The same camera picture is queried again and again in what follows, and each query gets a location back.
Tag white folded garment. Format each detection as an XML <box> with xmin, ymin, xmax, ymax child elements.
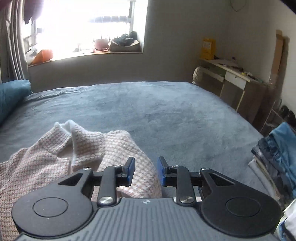
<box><xmin>277</xmin><ymin>204</ymin><xmax>296</xmax><ymax>241</ymax></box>

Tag orange bag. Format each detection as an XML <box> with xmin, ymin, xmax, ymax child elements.
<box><xmin>31</xmin><ymin>49</ymin><xmax>53</xmax><ymax>65</ymax></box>

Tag metal shoe rack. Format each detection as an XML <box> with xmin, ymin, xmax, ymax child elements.
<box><xmin>260</xmin><ymin>100</ymin><xmax>296</xmax><ymax>139</ymax></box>

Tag black leather shoes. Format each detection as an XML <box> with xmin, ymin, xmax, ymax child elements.
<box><xmin>279</xmin><ymin>105</ymin><xmax>296</xmax><ymax>121</ymax></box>

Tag pink pot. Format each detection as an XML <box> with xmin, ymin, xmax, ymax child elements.
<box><xmin>94</xmin><ymin>38</ymin><xmax>110</xmax><ymax>50</ymax></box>

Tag light grey folded garment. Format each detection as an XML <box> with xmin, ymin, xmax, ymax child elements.
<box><xmin>248</xmin><ymin>160</ymin><xmax>282</xmax><ymax>202</ymax></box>

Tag black sneakers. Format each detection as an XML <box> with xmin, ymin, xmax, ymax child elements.
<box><xmin>113</xmin><ymin>31</ymin><xmax>138</xmax><ymax>45</ymax></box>

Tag grey bed blanket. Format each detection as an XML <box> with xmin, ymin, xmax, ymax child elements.
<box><xmin>0</xmin><ymin>81</ymin><xmax>281</xmax><ymax>209</ymax></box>

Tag dark hanging garment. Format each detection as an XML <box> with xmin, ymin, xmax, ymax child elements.
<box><xmin>23</xmin><ymin>0</ymin><xmax>44</xmax><ymax>24</ymax></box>

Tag yellow box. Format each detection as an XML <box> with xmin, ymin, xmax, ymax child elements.
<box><xmin>200</xmin><ymin>38</ymin><xmax>216</xmax><ymax>59</ymax></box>

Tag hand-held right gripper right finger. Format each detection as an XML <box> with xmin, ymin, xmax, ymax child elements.
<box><xmin>157</xmin><ymin>157</ymin><xmax>234</xmax><ymax>205</ymax></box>

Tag folded dark navy clothes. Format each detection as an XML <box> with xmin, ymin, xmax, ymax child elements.
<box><xmin>252</xmin><ymin>138</ymin><xmax>292</xmax><ymax>202</ymax></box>

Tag teal pillow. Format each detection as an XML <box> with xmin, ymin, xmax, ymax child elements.
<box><xmin>0</xmin><ymin>79</ymin><xmax>33</xmax><ymax>127</ymax></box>

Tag white desk drawer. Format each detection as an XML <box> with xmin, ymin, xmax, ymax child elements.
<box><xmin>225</xmin><ymin>71</ymin><xmax>247</xmax><ymax>90</ymax></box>

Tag bright window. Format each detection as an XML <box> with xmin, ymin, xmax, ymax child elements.
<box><xmin>22</xmin><ymin>0</ymin><xmax>148</xmax><ymax>63</ymax></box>

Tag white papers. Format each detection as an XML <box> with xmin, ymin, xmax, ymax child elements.
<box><xmin>214</xmin><ymin>58</ymin><xmax>234</xmax><ymax>67</ymax></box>

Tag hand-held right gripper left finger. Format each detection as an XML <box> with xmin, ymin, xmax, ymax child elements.
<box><xmin>58</xmin><ymin>157</ymin><xmax>136</xmax><ymax>207</ymax></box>

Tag beige wooden desk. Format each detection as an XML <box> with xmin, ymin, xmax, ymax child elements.
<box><xmin>200</xmin><ymin>57</ymin><xmax>271</xmax><ymax>126</ymax></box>

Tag cream bedpost finial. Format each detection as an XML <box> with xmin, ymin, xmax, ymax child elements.
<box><xmin>192</xmin><ymin>66</ymin><xmax>204</xmax><ymax>85</ymax></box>

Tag grey striped curtain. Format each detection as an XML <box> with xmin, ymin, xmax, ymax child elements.
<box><xmin>0</xmin><ymin>0</ymin><xmax>29</xmax><ymax>84</ymax></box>

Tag pink houndstooth coat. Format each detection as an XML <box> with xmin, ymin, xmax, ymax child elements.
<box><xmin>0</xmin><ymin>119</ymin><xmax>162</xmax><ymax>241</ymax></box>

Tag folded blue jeans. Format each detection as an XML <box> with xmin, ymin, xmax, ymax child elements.
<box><xmin>265</xmin><ymin>122</ymin><xmax>296</xmax><ymax>190</ymax></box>

